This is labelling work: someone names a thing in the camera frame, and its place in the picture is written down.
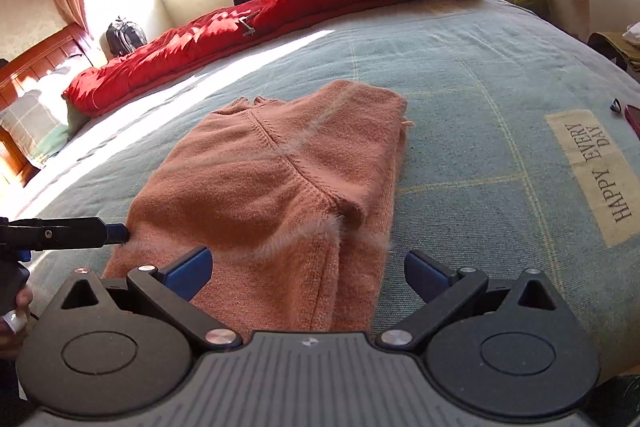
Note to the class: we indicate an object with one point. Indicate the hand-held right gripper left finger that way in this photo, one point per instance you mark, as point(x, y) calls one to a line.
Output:
point(190, 272)

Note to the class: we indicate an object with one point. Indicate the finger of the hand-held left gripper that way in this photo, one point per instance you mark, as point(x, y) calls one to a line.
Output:
point(117, 234)

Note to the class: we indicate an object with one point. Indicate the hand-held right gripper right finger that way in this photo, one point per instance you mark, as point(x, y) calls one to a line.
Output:
point(425, 276)

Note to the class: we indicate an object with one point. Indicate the orange knit sweater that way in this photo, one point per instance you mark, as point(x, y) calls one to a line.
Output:
point(260, 187)

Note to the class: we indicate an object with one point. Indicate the white clothes pile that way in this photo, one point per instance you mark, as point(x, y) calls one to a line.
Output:
point(632, 33)

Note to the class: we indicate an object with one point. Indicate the person's left hand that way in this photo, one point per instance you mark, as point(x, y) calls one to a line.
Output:
point(22, 302)

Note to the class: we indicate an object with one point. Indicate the checked pillow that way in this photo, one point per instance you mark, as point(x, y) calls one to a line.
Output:
point(35, 122)

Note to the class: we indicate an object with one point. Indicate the wooden headboard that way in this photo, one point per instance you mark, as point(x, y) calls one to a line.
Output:
point(30, 62)

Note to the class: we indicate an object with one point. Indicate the black backpack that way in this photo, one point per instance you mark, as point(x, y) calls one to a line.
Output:
point(125, 39)

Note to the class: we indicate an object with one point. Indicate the grey metal clamp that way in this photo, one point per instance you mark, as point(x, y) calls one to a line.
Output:
point(248, 27)

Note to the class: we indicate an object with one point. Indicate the small black object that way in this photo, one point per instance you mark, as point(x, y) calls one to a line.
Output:
point(616, 106)

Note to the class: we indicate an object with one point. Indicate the olive folded cloth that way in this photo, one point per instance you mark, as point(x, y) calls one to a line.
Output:
point(615, 49)

